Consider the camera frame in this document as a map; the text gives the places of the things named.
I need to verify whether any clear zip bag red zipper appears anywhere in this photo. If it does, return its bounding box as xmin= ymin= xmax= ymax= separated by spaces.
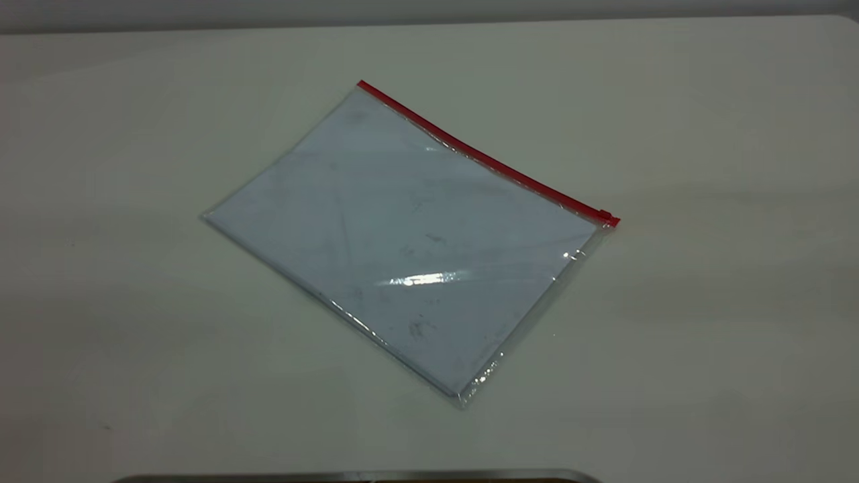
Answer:
xmin=200 ymin=79 xmax=621 ymax=411

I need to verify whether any grey metal bar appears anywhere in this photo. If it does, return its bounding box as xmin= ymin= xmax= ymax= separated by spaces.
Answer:
xmin=111 ymin=468 xmax=603 ymax=483

